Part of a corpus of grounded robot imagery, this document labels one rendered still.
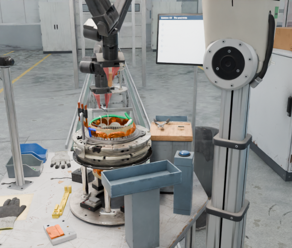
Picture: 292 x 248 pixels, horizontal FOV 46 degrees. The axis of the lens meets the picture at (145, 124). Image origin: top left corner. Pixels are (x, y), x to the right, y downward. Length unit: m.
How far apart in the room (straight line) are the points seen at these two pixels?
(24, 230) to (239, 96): 0.94
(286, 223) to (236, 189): 1.83
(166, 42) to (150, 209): 1.44
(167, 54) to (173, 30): 0.16
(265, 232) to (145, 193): 1.80
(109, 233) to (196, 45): 1.41
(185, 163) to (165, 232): 0.27
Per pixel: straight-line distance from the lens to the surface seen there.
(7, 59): 1.61
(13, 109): 1.66
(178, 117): 1.79
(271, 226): 2.94
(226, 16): 1.01
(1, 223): 1.52
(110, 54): 1.29
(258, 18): 1.00
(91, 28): 1.28
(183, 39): 2.37
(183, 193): 1.43
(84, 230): 1.41
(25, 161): 1.98
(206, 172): 3.06
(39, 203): 1.62
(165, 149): 1.53
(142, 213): 1.20
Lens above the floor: 1.57
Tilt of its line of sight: 18 degrees down
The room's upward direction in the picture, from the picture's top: straight up
